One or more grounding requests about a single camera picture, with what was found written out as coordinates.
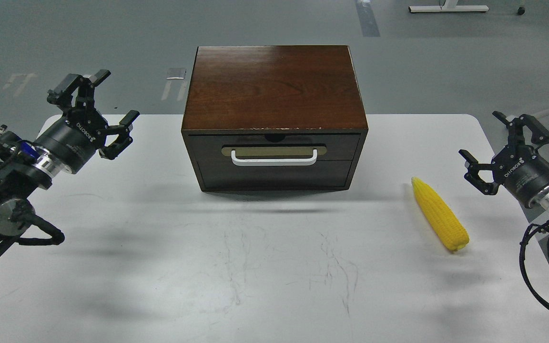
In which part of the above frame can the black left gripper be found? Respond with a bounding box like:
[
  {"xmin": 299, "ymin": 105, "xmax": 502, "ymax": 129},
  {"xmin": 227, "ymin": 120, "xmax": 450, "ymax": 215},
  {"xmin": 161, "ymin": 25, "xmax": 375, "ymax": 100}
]
[{"xmin": 35, "ymin": 70, "xmax": 140, "ymax": 174}]

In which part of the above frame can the dark wooden drawer cabinet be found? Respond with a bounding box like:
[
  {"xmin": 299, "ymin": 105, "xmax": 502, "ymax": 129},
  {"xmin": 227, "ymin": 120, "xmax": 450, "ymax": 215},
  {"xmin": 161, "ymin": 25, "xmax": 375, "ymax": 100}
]
[{"xmin": 181, "ymin": 45, "xmax": 368, "ymax": 192}]

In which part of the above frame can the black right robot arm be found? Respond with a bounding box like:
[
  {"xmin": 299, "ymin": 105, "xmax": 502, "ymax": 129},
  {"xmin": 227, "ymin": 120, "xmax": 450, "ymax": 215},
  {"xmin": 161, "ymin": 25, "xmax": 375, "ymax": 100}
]
[{"xmin": 459, "ymin": 111, "xmax": 549, "ymax": 310}]

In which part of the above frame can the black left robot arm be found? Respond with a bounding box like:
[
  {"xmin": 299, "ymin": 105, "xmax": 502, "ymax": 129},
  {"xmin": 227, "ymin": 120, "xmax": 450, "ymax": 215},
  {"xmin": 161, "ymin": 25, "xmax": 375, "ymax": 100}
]
[{"xmin": 0, "ymin": 70, "xmax": 139, "ymax": 257}]

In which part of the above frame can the wooden drawer with white handle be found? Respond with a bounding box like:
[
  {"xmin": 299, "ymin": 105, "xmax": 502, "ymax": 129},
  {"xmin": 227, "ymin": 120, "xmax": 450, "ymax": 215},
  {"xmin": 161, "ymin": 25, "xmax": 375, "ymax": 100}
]
[{"xmin": 187, "ymin": 134, "xmax": 362, "ymax": 191}]

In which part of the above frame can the white desk leg base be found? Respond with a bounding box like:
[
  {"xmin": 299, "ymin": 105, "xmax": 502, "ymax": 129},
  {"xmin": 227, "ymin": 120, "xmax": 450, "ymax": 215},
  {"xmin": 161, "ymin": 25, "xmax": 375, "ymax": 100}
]
[{"xmin": 408, "ymin": 0, "xmax": 489, "ymax": 13}]

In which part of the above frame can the yellow corn cob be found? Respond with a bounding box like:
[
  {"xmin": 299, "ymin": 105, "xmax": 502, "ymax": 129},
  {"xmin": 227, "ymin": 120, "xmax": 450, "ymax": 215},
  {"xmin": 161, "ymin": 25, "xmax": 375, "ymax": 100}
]
[{"xmin": 410, "ymin": 177, "xmax": 470, "ymax": 252}]

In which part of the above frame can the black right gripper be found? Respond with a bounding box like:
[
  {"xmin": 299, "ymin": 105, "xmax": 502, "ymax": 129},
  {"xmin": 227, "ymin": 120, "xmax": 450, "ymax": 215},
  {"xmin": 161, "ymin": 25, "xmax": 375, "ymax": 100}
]
[{"xmin": 459, "ymin": 111, "xmax": 549, "ymax": 208}]

